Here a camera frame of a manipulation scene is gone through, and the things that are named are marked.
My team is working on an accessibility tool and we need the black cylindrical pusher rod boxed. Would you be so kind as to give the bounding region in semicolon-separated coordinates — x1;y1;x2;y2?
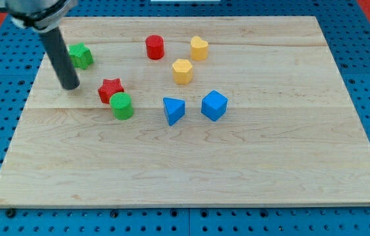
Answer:
39;27;80;90

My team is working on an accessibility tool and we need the green star block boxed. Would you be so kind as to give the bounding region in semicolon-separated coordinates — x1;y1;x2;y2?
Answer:
68;43;94;69

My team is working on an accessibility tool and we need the red star block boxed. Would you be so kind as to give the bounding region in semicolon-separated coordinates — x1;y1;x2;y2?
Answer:
98;78;124;104

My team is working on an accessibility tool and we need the blue triangle block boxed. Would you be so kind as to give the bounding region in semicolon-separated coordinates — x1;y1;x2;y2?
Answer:
162;97;185;126

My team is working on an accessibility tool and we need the green cylinder block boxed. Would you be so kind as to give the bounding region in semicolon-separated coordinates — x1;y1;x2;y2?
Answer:
109;92;134;120

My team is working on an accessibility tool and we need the red cylinder block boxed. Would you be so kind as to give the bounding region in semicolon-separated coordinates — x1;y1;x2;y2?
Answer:
145;35;164;60

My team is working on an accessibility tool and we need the yellow hexagon block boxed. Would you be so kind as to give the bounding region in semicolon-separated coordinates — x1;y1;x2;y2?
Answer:
172;59;193;85

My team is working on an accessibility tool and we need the yellow heart block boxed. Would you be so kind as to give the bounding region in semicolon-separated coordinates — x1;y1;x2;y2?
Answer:
191;36;209;61

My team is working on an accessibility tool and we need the light wooden board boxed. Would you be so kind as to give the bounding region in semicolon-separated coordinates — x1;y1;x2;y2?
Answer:
0;16;370;208

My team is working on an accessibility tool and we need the blue cube block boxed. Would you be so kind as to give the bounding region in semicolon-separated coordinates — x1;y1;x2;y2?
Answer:
201;90;228;121

